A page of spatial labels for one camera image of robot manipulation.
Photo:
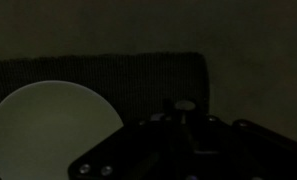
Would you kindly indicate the small white plate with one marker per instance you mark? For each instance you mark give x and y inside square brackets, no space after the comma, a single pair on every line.
[48,130]

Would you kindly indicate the dark table mat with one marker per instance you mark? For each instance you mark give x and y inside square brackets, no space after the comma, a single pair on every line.
[138,76]

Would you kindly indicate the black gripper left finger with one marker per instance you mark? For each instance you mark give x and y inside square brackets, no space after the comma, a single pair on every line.
[134,150]

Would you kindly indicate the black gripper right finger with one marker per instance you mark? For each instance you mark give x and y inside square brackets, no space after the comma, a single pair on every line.
[248,150]

